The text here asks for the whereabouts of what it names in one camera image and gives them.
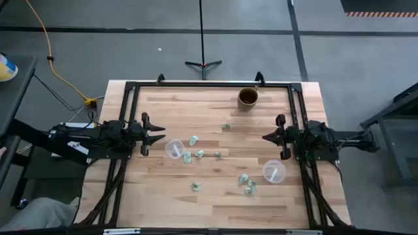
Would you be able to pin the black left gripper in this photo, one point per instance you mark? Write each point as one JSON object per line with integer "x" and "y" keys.
{"x": 138, "y": 133}

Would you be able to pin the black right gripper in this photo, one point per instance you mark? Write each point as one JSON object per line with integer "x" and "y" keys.
{"x": 290, "y": 135}

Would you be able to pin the green white stevia packet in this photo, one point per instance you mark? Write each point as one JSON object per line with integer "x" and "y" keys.
{"x": 200, "y": 153}
{"x": 243, "y": 179}
{"x": 193, "y": 140}
{"x": 196, "y": 186}
{"x": 249, "y": 190}
{"x": 226, "y": 126}
{"x": 187, "y": 157}
{"x": 217, "y": 154}
{"x": 251, "y": 182}

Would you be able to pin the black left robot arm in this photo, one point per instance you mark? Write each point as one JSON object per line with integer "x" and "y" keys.
{"x": 107, "y": 134}

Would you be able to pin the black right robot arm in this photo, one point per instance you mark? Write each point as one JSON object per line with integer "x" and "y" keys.
{"x": 352, "y": 138}

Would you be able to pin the clear plastic bin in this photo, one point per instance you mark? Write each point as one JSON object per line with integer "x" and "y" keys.
{"x": 170, "y": 153}
{"x": 267, "y": 169}

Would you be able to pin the white sweetener packet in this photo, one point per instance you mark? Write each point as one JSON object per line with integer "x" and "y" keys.
{"x": 273, "y": 174}
{"x": 176, "y": 150}

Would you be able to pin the olive brown ceramic mug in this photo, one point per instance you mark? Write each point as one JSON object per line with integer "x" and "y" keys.
{"x": 247, "y": 98}

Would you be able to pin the black tripod stand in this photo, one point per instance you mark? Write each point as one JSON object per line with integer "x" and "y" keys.
{"x": 202, "y": 39}

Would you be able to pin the dark metal table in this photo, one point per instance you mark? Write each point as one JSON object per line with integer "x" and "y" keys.
{"x": 392, "y": 107}

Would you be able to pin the black diagonal support beam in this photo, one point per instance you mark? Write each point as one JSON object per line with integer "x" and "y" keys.
{"x": 29, "y": 134}

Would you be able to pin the person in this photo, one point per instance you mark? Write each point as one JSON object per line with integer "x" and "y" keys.
{"x": 39, "y": 212}

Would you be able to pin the black side table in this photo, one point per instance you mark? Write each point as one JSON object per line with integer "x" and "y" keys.
{"x": 16, "y": 94}

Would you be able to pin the caster wheel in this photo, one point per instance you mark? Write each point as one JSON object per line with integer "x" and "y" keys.
{"x": 22, "y": 204}

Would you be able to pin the yellow blue container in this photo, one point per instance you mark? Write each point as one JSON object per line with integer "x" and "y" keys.
{"x": 6, "y": 68}

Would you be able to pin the black mat with hazard stripes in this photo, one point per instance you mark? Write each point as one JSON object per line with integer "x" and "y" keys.
{"x": 375, "y": 5}

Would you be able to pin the black frame clamp knob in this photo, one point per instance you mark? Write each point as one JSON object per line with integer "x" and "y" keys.
{"x": 260, "y": 78}
{"x": 160, "y": 78}

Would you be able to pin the black aluminium table frame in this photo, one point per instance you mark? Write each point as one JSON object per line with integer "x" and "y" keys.
{"x": 212, "y": 85}

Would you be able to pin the silver metal bracket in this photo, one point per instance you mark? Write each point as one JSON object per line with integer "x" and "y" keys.
{"x": 303, "y": 232}
{"x": 121, "y": 231}

